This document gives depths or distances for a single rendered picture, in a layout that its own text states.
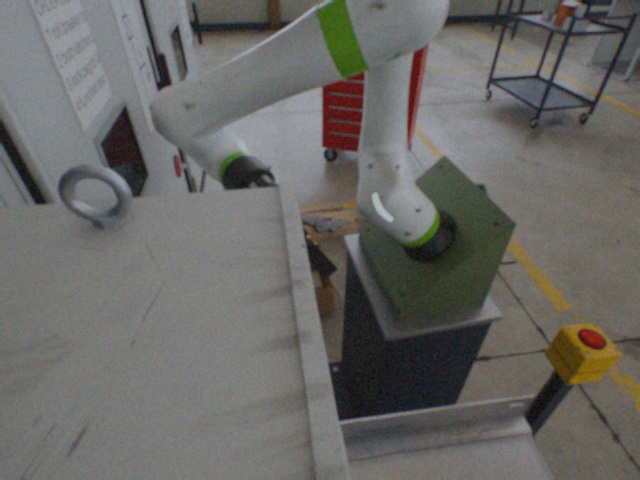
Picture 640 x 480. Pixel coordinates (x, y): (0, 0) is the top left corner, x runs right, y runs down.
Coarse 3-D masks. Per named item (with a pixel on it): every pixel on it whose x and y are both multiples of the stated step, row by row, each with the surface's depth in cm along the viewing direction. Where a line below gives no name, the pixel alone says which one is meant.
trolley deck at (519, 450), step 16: (432, 448) 68; (448, 448) 68; (464, 448) 68; (480, 448) 68; (496, 448) 68; (512, 448) 68; (528, 448) 68; (352, 464) 66; (368, 464) 66; (384, 464) 66; (400, 464) 66; (416, 464) 66; (432, 464) 66; (448, 464) 66; (464, 464) 66; (480, 464) 66; (496, 464) 66; (512, 464) 66; (528, 464) 66; (544, 464) 66
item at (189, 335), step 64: (256, 192) 29; (0, 256) 24; (64, 256) 24; (128, 256) 24; (192, 256) 24; (256, 256) 24; (0, 320) 20; (64, 320) 20; (128, 320) 20; (192, 320) 20; (256, 320) 20; (0, 384) 17; (64, 384) 17; (128, 384) 17; (192, 384) 17; (256, 384) 17; (320, 384) 17; (0, 448) 15; (64, 448) 15; (128, 448) 15; (192, 448) 15; (256, 448) 15; (320, 448) 15
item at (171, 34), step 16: (144, 0) 90; (160, 0) 102; (176, 0) 123; (144, 16) 92; (160, 16) 101; (176, 16) 121; (160, 32) 99; (176, 32) 120; (160, 48) 97; (176, 48) 117; (192, 48) 144; (176, 64) 113; (192, 64) 141; (160, 80) 101; (176, 80) 112; (192, 160) 124; (192, 176) 122; (208, 176) 152; (192, 192) 124
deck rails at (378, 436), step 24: (432, 408) 66; (456, 408) 66; (480, 408) 68; (504, 408) 69; (360, 432) 67; (384, 432) 68; (408, 432) 69; (432, 432) 69; (456, 432) 69; (480, 432) 69; (504, 432) 69; (528, 432) 69; (360, 456) 66
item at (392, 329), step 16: (352, 240) 126; (352, 256) 120; (368, 272) 115; (368, 288) 110; (384, 304) 105; (384, 320) 101; (416, 320) 101; (432, 320) 101; (448, 320) 101; (464, 320) 101; (480, 320) 101; (496, 320) 103; (400, 336) 98
